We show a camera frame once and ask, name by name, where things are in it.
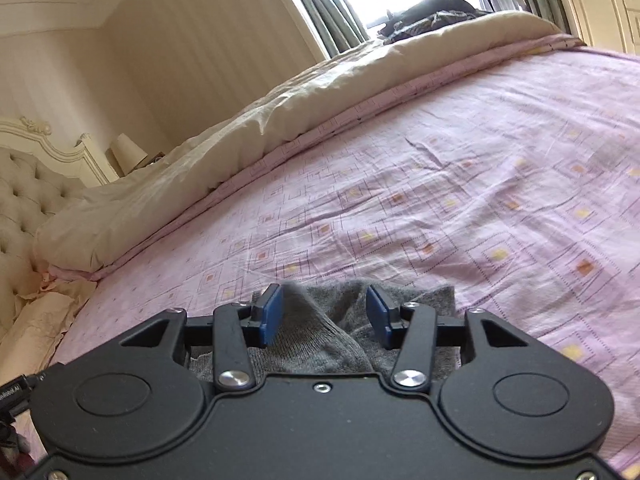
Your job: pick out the beige duvet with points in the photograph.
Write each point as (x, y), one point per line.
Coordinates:
(250, 125)

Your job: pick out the cream pillow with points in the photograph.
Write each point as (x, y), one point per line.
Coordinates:
(35, 320)

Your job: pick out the cream wardrobe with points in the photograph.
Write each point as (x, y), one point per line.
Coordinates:
(605, 0)

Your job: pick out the dark red cloth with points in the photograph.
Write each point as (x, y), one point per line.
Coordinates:
(7, 440)

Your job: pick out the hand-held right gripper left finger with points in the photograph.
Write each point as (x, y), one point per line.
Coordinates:
(270, 315)

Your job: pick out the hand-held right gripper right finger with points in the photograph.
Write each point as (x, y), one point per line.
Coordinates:
(377, 312)

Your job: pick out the pile of dark clothes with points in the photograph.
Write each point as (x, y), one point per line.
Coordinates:
(430, 15)

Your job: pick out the bed with pink patterned sheet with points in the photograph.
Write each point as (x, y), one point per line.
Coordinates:
(450, 185)

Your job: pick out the cream table lamp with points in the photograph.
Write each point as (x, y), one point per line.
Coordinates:
(127, 152)

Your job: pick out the grey argyle knit sweater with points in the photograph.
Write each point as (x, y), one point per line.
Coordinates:
(325, 330)

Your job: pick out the cream tufted headboard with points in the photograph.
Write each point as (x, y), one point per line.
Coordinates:
(30, 180)

